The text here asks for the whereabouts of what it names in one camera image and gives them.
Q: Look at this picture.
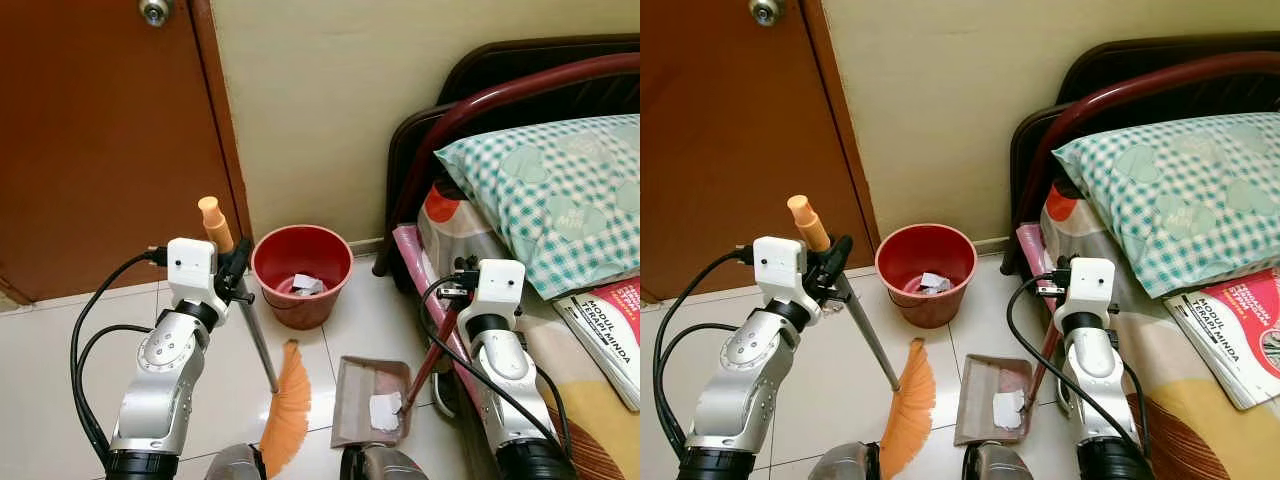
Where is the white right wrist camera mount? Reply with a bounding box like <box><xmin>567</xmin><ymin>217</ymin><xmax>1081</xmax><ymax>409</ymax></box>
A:
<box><xmin>474</xmin><ymin>259</ymin><xmax>527</xmax><ymax>337</ymax></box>
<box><xmin>1053</xmin><ymin>257</ymin><xmax>1117</xmax><ymax>337</ymax></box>

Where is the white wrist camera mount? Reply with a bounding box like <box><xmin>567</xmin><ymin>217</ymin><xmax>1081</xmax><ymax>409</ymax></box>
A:
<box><xmin>751</xmin><ymin>236</ymin><xmax>818</xmax><ymax>317</ymax></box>
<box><xmin>474</xmin><ymin>259</ymin><xmax>527</xmax><ymax>337</ymax></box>
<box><xmin>166</xmin><ymin>237</ymin><xmax>232</xmax><ymax>321</ymax></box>
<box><xmin>1053</xmin><ymin>257</ymin><xmax>1117</xmax><ymax>337</ymax></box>

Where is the brown wooden door frame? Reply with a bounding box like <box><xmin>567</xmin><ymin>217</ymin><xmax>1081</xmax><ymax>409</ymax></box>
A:
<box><xmin>800</xmin><ymin>0</ymin><xmax>884</xmax><ymax>251</ymax></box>
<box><xmin>188</xmin><ymin>0</ymin><xmax>254</xmax><ymax>241</ymax></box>

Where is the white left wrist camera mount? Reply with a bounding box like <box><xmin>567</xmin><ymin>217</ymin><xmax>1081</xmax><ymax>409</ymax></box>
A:
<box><xmin>751</xmin><ymin>236</ymin><xmax>818</xmax><ymax>317</ymax></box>
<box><xmin>166</xmin><ymin>237</ymin><xmax>232</xmax><ymax>321</ymax></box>

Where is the brown wooden door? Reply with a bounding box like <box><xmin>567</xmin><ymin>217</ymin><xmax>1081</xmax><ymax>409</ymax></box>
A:
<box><xmin>0</xmin><ymin>0</ymin><xmax>244</xmax><ymax>304</ymax></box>
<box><xmin>640</xmin><ymin>0</ymin><xmax>877</xmax><ymax>304</ymax></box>

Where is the red and white book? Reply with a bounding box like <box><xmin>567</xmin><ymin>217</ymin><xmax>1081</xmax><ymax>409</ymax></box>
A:
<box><xmin>1162</xmin><ymin>267</ymin><xmax>1280</xmax><ymax>412</ymax></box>
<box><xmin>552</xmin><ymin>278</ymin><xmax>641</xmax><ymax>413</ymax></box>

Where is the flat white paper piece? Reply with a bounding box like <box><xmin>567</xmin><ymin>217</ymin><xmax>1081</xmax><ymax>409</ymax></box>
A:
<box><xmin>992</xmin><ymin>390</ymin><xmax>1028</xmax><ymax>431</ymax></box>
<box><xmin>369</xmin><ymin>392</ymin><xmax>405</xmax><ymax>433</ymax></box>

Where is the dark red metal bed frame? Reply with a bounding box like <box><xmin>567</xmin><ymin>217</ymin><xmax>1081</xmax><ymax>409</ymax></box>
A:
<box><xmin>372</xmin><ymin>35</ymin><xmax>641</xmax><ymax>281</ymax></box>
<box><xmin>998</xmin><ymin>33</ymin><xmax>1280</xmax><ymax>278</ymax></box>

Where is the orange broom with silver handle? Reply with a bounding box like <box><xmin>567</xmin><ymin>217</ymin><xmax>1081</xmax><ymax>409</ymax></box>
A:
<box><xmin>786</xmin><ymin>194</ymin><xmax>938</xmax><ymax>479</ymax></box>
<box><xmin>196</xmin><ymin>195</ymin><xmax>314</xmax><ymax>479</ymax></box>

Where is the red plastic bucket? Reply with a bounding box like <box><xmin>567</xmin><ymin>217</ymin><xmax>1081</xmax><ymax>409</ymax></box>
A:
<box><xmin>875</xmin><ymin>223</ymin><xmax>979</xmax><ymax>330</ymax></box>
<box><xmin>250</xmin><ymin>224</ymin><xmax>355</xmax><ymax>331</ymax></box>

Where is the green checked pillow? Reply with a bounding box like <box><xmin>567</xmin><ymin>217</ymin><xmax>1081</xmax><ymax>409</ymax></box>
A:
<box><xmin>434</xmin><ymin>113</ymin><xmax>641</xmax><ymax>302</ymax></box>
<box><xmin>1051</xmin><ymin>112</ymin><xmax>1280</xmax><ymax>300</ymax></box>

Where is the beige patterned bed sheet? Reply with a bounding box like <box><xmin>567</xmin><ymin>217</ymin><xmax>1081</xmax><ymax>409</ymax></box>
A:
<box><xmin>392</xmin><ymin>183</ymin><xmax>641</xmax><ymax>480</ymax></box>
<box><xmin>1014</xmin><ymin>183</ymin><xmax>1280</xmax><ymax>480</ymax></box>

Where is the grey dustpan with red handle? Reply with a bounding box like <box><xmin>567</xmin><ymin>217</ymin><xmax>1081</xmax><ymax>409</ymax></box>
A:
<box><xmin>331</xmin><ymin>298</ymin><xmax>466</xmax><ymax>449</ymax></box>
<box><xmin>953</xmin><ymin>305</ymin><xmax>1067</xmax><ymax>447</ymax></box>

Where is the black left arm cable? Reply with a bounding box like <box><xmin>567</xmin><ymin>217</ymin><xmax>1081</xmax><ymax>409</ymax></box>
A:
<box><xmin>69</xmin><ymin>246</ymin><xmax>171</xmax><ymax>469</ymax></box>
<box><xmin>652</xmin><ymin>244</ymin><xmax>757</xmax><ymax>461</ymax></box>

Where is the grey right robot leg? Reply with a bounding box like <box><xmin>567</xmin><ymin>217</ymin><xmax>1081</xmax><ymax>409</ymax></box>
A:
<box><xmin>961</xmin><ymin>443</ymin><xmax>1037</xmax><ymax>480</ymax></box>
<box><xmin>339</xmin><ymin>445</ymin><xmax>433</xmax><ymax>480</ymax></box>

